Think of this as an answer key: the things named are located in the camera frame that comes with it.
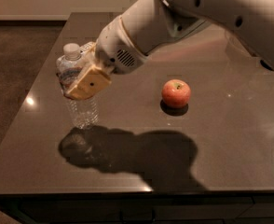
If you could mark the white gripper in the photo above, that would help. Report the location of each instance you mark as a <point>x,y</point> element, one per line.
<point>116,47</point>

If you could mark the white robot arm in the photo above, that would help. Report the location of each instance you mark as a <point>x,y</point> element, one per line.
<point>154,23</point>

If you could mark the clear water bottle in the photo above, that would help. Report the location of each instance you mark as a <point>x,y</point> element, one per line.
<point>83,110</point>

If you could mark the red apple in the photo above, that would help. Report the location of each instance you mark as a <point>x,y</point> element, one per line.
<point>176,93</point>

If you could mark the lying white-label water bottle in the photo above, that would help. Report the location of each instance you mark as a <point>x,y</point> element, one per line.
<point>86,48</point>

